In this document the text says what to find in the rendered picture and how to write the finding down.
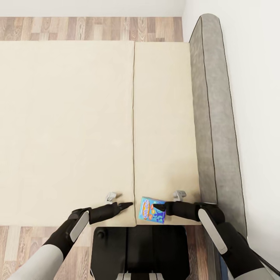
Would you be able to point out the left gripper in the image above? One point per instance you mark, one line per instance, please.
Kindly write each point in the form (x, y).
(111, 210)

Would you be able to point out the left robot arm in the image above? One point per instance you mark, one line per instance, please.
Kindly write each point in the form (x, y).
(46, 261)

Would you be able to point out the door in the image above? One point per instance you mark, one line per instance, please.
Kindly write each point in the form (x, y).
(218, 269)

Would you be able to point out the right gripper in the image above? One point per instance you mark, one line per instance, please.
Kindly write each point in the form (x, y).
(177, 208)

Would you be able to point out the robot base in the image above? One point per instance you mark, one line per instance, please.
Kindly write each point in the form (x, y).
(161, 248)

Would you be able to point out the board game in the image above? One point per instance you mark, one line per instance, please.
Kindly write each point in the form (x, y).
(149, 212)

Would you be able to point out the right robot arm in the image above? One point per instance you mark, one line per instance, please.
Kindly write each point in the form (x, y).
(232, 245)

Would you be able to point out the bed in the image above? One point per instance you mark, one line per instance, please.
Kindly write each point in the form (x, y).
(82, 118)

